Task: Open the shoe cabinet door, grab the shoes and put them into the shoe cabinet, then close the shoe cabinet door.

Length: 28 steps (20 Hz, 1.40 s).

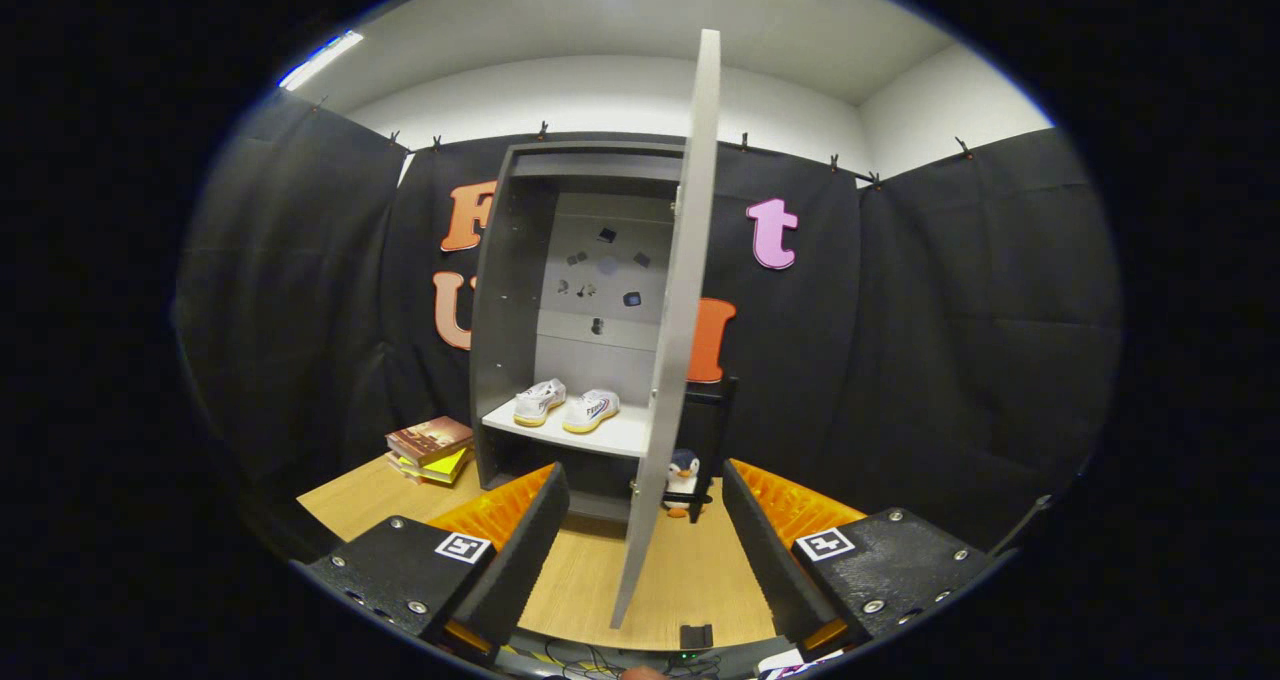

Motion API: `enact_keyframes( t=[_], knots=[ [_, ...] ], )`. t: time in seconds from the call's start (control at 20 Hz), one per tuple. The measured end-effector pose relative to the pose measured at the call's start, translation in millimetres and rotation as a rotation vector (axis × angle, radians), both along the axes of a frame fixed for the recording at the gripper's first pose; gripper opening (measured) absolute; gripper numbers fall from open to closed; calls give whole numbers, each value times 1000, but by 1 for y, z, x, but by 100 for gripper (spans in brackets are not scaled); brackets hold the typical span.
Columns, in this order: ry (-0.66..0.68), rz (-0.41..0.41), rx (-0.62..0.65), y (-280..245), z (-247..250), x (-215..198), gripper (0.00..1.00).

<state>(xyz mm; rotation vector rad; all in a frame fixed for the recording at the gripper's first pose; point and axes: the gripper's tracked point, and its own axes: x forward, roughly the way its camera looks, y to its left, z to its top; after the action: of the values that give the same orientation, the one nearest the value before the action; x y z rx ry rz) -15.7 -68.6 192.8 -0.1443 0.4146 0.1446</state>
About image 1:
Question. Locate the white striped canvas shoe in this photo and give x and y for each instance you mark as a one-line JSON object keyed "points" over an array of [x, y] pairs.
{"points": [[592, 410], [540, 400]]}

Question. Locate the thin pale book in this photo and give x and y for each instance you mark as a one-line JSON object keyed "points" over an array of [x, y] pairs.
{"points": [[420, 477]]}

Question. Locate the small black device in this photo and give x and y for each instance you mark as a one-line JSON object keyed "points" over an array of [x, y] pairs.
{"points": [[696, 636]]}

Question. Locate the black backdrop cloth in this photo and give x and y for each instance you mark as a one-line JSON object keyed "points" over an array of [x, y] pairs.
{"points": [[950, 340]]}

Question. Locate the row of black cloth clips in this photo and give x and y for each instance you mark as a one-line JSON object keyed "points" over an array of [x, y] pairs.
{"points": [[543, 130]]}

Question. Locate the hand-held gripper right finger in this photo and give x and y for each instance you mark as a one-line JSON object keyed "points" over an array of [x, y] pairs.
{"points": [[765, 550]]}

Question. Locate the penguin plush toy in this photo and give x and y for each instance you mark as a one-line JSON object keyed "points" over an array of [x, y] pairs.
{"points": [[683, 475]]}

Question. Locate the narrow ceiling light panel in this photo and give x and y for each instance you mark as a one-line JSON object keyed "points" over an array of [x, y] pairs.
{"points": [[320, 60]]}

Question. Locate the brown cover book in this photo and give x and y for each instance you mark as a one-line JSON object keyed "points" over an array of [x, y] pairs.
{"points": [[430, 438]]}

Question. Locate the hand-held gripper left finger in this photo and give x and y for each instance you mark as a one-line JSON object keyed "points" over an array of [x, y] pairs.
{"points": [[525, 550]]}

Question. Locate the black stand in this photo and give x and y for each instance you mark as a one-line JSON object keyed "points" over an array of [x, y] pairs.
{"points": [[715, 420]]}

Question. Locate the yellow book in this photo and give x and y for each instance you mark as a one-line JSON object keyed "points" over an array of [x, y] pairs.
{"points": [[447, 463]]}

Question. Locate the grey shoe cabinet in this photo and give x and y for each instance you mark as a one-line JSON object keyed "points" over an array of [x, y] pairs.
{"points": [[510, 290]]}

